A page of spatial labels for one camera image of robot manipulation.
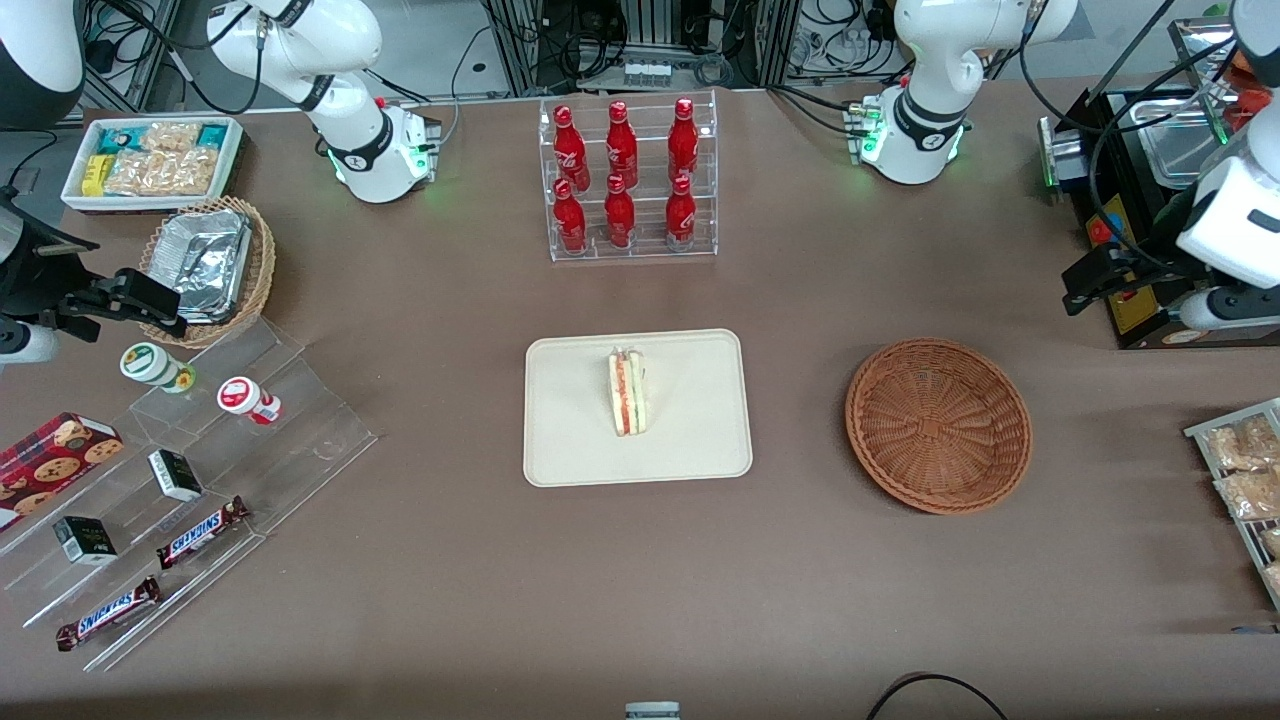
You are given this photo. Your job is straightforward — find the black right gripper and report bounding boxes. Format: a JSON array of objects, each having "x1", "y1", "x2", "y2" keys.
[{"x1": 0, "y1": 200, "x2": 189, "y2": 344}]

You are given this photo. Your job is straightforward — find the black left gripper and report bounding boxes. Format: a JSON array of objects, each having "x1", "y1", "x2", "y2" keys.
[{"x1": 1061, "y1": 185, "x2": 1217, "y2": 318}]

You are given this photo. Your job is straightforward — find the triangle sandwich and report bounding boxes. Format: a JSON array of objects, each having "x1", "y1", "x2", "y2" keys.
[{"x1": 608, "y1": 347, "x2": 649, "y2": 438}]

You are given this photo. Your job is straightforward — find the oval tan wicker basket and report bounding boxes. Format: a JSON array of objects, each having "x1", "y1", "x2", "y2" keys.
[{"x1": 138, "y1": 196, "x2": 277, "y2": 350}]

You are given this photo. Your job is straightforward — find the tray of packaged snacks right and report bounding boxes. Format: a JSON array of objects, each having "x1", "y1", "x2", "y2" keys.
[{"x1": 1184, "y1": 398, "x2": 1280, "y2": 613}]

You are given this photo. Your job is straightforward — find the round brown wicker basket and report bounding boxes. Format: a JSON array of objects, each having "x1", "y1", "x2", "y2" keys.
[{"x1": 845, "y1": 338, "x2": 1033, "y2": 516}]

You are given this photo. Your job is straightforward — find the cream plastic tray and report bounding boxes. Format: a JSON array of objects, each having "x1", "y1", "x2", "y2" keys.
[{"x1": 523, "y1": 328, "x2": 754, "y2": 489}]

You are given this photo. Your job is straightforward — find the black food warmer machine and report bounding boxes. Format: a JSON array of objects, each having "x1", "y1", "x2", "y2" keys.
[{"x1": 1038, "y1": 85, "x2": 1280, "y2": 351}]

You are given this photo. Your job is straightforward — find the green lid yogurt cup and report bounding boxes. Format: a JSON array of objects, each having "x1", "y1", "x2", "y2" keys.
[{"x1": 120, "y1": 342, "x2": 197, "y2": 394}]

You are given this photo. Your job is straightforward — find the silver foil container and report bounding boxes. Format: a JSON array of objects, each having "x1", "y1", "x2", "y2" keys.
[{"x1": 160, "y1": 209, "x2": 253, "y2": 326}]

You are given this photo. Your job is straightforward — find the white snack bin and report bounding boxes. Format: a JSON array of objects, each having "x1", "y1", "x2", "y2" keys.
[{"x1": 61, "y1": 116, "x2": 245, "y2": 215}]

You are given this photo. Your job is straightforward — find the clear cracker bag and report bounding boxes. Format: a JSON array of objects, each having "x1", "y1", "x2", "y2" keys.
[{"x1": 104, "y1": 122, "x2": 221, "y2": 198}]

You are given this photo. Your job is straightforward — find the red lid yogurt cup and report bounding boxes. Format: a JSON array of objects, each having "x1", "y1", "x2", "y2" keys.
[{"x1": 217, "y1": 376, "x2": 283, "y2": 426}]

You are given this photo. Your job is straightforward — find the steel pan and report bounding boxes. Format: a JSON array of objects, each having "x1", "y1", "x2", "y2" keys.
[{"x1": 1135, "y1": 100, "x2": 1231, "y2": 187}]

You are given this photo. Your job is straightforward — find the red cookie box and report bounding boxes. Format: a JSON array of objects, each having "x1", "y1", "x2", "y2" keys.
[{"x1": 0, "y1": 412, "x2": 125, "y2": 533}]

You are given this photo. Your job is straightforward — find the small black box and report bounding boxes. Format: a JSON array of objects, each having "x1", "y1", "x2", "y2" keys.
[
  {"x1": 148, "y1": 449, "x2": 204, "y2": 503},
  {"x1": 53, "y1": 516, "x2": 118, "y2": 566}
]

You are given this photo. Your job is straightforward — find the clear fried snack bag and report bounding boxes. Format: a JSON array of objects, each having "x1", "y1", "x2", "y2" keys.
[
  {"x1": 1203, "y1": 415, "x2": 1280, "y2": 472},
  {"x1": 1213, "y1": 468, "x2": 1280, "y2": 522}
]

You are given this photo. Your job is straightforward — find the clear acrylic stepped display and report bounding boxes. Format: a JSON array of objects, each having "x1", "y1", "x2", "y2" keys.
[{"x1": 0, "y1": 315, "x2": 379, "y2": 673}]

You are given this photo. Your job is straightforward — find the snickers bar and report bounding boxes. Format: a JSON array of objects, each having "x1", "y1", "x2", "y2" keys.
[
  {"x1": 55, "y1": 577, "x2": 162, "y2": 652},
  {"x1": 156, "y1": 496, "x2": 251, "y2": 571}
]

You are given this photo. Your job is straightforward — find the red cola bottle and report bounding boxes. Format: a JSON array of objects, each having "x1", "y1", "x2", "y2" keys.
[
  {"x1": 665, "y1": 174, "x2": 699, "y2": 252},
  {"x1": 603, "y1": 173, "x2": 638, "y2": 250},
  {"x1": 605, "y1": 100, "x2": 640, "y2": 190},
  {"x1": 667, "y1": 97, "x2": 701, "y2": 182},
  {"x1": 552, "y1": 178, "x2": 590, "y2": 255},
  {"x1": 553, "y1": 105, "x2": 592, "y2": 192}
]

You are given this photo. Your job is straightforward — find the clear acrylic bottle rack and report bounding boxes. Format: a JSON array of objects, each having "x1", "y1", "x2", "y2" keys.
[{"x1": 538, "y1": 90, "x2": 719, "y2": 263}]

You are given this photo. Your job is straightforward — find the black cable loop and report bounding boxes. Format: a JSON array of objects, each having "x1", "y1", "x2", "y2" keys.
[{"x1": 866, "y1": 673, "x2": 1011, "y2": 720}]

